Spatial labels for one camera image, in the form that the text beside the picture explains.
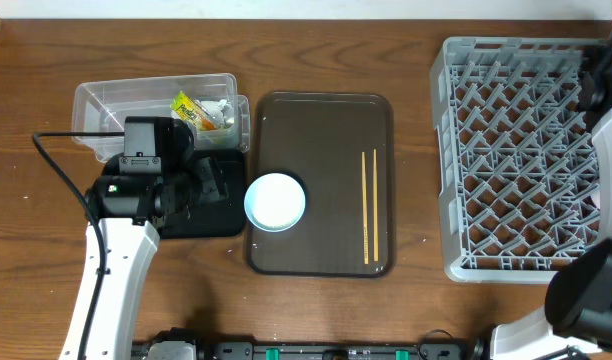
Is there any light blue rice bowl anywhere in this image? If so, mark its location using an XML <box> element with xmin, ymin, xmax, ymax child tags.
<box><xmin>244</xmin><ymin>173</ymin><xmax>306</xmax><ymax>232</ymax></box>

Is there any yellow snack wrapper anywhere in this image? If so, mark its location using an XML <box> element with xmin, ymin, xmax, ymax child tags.
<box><xmin>170</xmin><ymin>91</ymin><xmax>223</xmax><ymax>131</ymax></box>

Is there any wooden chopstick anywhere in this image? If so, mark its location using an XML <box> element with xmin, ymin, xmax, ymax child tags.
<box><xmin>361</xmin><ymin>152</ymin><xmax>369</xmax><ymax>265</ymax></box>
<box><xmin>372</xmin><ymin>149</ymin><xmax>379</xmax><ymax>263</ymax></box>

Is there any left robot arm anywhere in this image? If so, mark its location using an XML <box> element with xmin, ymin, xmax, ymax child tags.
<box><xmin>60</xmin><ymin>150</ymin><xmax>246</xmax><ymax>359</ymax></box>

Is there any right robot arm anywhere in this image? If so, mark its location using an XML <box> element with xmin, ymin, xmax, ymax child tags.
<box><xmin>473</xmin><ymin>40</ymin><xmax>612</xmax><ymax>359</ymax></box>

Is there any clear plastic waste bin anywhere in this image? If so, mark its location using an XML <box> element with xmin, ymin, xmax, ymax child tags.
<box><xmin>72</xmin><ymin>73</ymin><xmax>251</xmax><ymax>153</ymax></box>

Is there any grey dishwasher rack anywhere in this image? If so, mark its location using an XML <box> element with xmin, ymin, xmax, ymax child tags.
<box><xmin>430</xmin><ymin>37</ymin><xmax>612</xmax><ymax>284</ymax></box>

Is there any black tray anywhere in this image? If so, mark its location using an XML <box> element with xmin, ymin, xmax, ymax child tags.
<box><xmin>100</xmin><ymin>148</ymin><xmax>247</xmax><ymax>240</ymax></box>

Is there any brown serving tray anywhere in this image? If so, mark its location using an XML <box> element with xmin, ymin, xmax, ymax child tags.
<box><xmin>245</xmin><ymin>92</ymin><xmax>396</xmax><ymax>278</ymax></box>

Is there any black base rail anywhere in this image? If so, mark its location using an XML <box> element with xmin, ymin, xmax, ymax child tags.
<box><xmin>130</xmin><ymin>328</ymin><xmax>490</xmax><ymax>360</ymax></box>

